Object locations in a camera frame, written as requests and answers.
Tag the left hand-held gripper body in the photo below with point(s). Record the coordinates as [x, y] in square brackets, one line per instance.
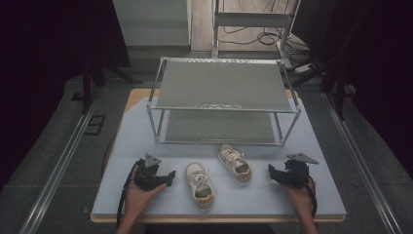
[146, 177]

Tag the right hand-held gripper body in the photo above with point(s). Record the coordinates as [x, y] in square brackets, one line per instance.
[297, 172]

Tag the small white sneaker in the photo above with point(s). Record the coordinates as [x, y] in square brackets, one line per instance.
[235, 164]
[199, 187]

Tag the grey two-tier shoe rack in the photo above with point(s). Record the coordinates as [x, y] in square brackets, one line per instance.
[224, 86]

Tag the person's left hand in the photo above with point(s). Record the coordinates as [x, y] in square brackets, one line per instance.
[138, 200]

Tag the person's right hand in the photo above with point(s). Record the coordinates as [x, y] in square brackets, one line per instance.
[300, 201]

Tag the light blue table mat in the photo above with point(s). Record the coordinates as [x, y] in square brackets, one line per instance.
[259, 195]

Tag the black stand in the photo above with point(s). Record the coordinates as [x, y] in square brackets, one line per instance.
[337, 87]
[87, 81]

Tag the white power strip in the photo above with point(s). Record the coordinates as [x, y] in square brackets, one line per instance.
[304, 68]

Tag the dark curtain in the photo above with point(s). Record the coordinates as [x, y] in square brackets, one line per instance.
[373, 65]

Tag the white metal stand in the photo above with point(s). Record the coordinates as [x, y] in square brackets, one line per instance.
[251, 19]

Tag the white cabinet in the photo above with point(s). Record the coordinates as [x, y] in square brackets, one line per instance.
[151, 22]

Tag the metal floor rail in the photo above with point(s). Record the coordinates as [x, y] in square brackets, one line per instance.
[360, 162]
[55, 172]

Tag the black floor frame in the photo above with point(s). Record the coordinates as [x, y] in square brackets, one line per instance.
[94, 124]

